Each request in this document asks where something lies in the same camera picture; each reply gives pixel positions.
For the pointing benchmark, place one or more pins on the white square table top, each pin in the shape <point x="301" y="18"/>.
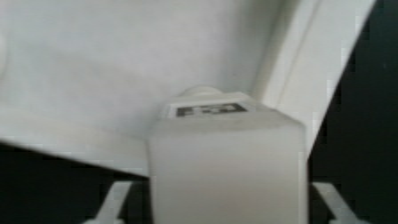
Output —
<point x="104" y="56"/>

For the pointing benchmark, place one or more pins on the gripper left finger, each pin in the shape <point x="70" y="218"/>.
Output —
<point x="123" y="206"/>

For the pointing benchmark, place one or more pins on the white table leg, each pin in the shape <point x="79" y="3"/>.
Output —
<point x="226" y="162"/>

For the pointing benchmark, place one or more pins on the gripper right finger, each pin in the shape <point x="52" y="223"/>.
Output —
<point x="342" y="211"/>

